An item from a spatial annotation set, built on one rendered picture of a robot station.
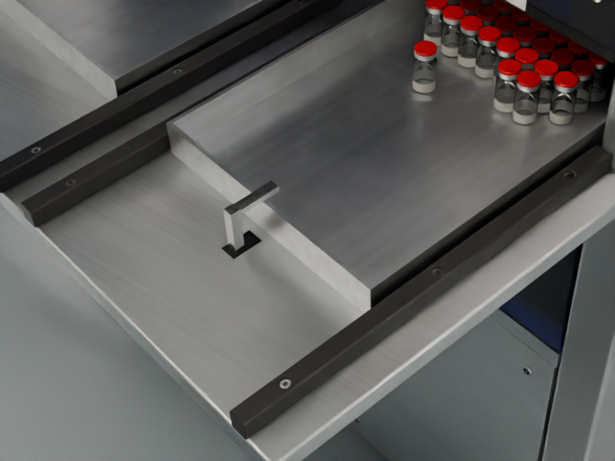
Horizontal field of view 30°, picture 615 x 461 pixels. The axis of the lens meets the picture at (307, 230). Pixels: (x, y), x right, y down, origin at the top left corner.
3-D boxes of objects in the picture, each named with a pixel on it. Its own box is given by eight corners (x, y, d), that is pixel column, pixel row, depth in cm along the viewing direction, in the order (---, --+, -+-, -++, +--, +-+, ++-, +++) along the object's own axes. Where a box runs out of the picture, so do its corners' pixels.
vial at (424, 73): (424, 76, 108) (426, 38, 105) (440, 86, 106) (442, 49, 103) (407, 86, 107) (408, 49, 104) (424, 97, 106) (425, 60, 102)
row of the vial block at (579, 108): (450, 20, 113) (453, -19, 110) (594, 106, 104) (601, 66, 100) (435, 29, 112) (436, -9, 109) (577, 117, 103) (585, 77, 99)
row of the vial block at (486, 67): (435, 30, 112) (436, -9, 109) (577, 118, 103) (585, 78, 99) (418, 39, 111) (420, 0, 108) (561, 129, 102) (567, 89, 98)
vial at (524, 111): (523, 105, 104) (527, 66, 101) (542, 117, 103) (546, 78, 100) (506, 117, 103) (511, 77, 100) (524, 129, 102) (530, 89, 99)
